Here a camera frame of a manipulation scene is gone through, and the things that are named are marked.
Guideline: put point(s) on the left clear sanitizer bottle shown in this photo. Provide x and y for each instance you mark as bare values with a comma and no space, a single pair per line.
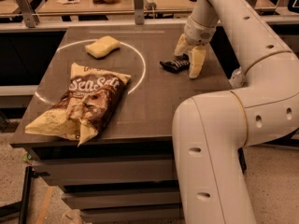
237,78

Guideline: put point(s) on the left metal bracket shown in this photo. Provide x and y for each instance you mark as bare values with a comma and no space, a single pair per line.
30,18

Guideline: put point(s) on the black floor stand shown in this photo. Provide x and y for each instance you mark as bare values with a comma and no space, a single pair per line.
21,207

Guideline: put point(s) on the sea salt chips bag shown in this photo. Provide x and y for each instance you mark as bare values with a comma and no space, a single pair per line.
86,108

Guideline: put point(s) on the middle metal bracket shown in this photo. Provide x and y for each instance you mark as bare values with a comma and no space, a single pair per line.
139,12

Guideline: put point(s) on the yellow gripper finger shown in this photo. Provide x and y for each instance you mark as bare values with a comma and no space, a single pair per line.
182,46
196,58

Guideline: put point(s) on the white power strip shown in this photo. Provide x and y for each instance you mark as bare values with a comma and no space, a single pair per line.
149,4

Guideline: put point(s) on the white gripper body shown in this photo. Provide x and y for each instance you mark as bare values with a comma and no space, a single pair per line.
198,34

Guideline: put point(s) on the black rxbar chocolate bar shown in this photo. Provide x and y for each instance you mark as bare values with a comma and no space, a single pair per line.
175,66

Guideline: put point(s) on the yellow sponge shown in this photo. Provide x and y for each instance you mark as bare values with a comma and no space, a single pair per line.
102,46

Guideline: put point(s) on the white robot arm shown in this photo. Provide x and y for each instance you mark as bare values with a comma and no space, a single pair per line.
208,129

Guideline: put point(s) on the grey drawer cabinet table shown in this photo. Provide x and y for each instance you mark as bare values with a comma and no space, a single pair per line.
127,171

